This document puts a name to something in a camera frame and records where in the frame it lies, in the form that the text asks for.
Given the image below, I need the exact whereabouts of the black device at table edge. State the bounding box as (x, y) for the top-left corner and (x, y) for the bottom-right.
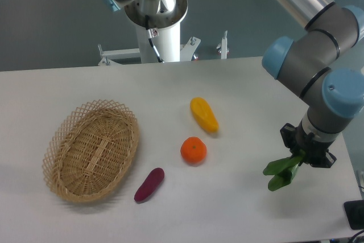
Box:
(344, 200), (363, 230)

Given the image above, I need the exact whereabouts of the yellow mango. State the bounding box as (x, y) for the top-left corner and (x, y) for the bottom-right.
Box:
(190, 97), (219, 133)

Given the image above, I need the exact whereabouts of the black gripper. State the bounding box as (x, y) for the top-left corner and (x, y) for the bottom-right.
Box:
(280, 123), (336, 168)

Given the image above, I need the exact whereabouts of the orange tangerine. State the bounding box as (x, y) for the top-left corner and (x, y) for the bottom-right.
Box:
(180, 137), (207, 164)

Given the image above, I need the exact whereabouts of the silver blue-capped robot arm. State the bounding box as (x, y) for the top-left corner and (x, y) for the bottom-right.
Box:
(103, 0), (363, 168)

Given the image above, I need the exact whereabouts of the woven wicker basket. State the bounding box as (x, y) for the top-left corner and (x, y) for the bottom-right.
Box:
(42, 100), (139, 203)

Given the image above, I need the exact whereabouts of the white metal base frame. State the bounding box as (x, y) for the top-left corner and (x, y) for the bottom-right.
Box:
(97, 30), (229, 66)

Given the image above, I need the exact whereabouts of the green leafy vegetable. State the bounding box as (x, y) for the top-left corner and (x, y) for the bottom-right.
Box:
(263, 150), (305, 192)

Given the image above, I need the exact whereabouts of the purple sweet potato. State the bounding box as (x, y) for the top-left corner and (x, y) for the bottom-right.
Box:
(134, 167), (165, 203)

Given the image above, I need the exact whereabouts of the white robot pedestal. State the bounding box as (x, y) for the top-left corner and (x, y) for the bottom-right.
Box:
(125, 0), (188, 63)

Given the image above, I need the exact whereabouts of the black cable on pedestal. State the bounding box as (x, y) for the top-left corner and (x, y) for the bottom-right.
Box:
(144, 14), (165, 64)

